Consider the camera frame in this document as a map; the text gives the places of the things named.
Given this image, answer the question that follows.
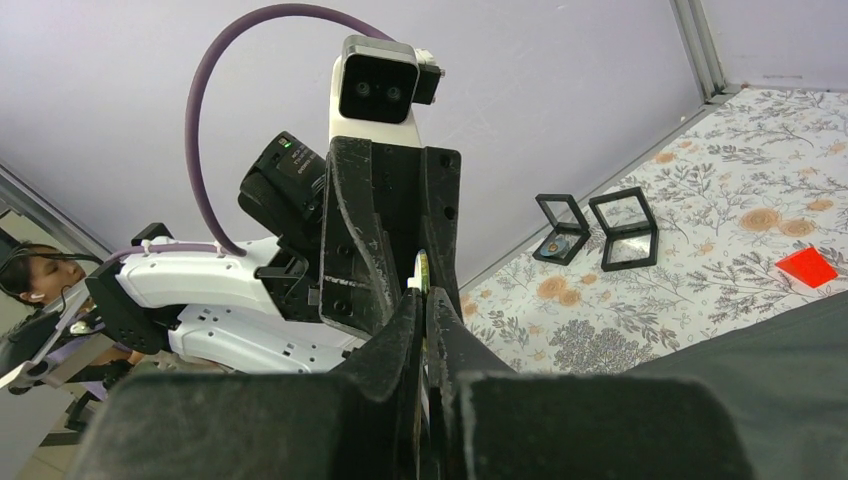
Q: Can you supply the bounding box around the person with earbud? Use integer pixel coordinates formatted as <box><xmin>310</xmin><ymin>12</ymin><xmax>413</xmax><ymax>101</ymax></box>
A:
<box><xmin>1</xmin><ymin>242</ymin><xmax>102</xmax><ymax>340</ymax></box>

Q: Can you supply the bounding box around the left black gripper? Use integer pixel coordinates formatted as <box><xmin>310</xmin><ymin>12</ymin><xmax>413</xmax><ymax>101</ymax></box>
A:
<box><xmin>319</xmin><ymin>137</ymin><xmax>462</xmax><ymax>338</ymax></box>

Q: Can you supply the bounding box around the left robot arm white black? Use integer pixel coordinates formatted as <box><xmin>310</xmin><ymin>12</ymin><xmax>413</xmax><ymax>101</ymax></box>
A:
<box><xmin>85</xmin><ymin>132</ymin><xmax>462</xmax><ymax>373</ymax></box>

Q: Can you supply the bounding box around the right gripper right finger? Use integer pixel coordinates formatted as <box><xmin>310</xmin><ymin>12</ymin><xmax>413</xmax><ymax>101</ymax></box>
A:
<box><xmin>427</xmin><ymin>287</ymin><xmax>514</xmax><ymax>479</ymax></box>

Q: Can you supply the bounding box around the dark grey t-shirt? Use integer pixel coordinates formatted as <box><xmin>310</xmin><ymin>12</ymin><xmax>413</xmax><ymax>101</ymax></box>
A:
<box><xmin>627</xmin><ymin>293</ymin><xmax>847</xmax><ymax>479</ymax></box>

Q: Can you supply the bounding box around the red house-shaped toy block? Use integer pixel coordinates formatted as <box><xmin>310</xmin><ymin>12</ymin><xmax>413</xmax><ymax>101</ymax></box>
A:
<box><xmin>776</xmin><ymin>247</ymin><xmax>838</xmax><ymax>288</ymax></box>

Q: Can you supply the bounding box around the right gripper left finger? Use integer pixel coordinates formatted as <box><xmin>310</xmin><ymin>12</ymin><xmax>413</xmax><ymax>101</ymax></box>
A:
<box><xmin>333</xmin><ymin>288</ymin><xmax>423</xmax><ymax>479</ymax></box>

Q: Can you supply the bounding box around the black frame display box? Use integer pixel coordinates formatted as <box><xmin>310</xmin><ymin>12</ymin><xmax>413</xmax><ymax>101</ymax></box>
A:
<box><xmin>589</xmin><ymin>187</ymin><xmax>660</xmax><ymax>272</ymax></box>
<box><xmin>532</xmin><ymin>194</ymin><xmax>591</xmax><ymax>266</ymax></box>

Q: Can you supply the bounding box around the round brooch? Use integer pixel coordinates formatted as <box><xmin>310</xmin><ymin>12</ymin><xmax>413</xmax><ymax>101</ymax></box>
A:
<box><xmin>407</xmin><ymin>249</ymin><xmax>431</xmax><ymax>295</ymax></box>

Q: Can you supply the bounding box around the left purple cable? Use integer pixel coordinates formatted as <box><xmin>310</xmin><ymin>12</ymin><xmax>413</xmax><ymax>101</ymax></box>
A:
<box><xmin>105</xmin><ymin>3</ymin><xmax>395</xmax><ymax>263</ymax></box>

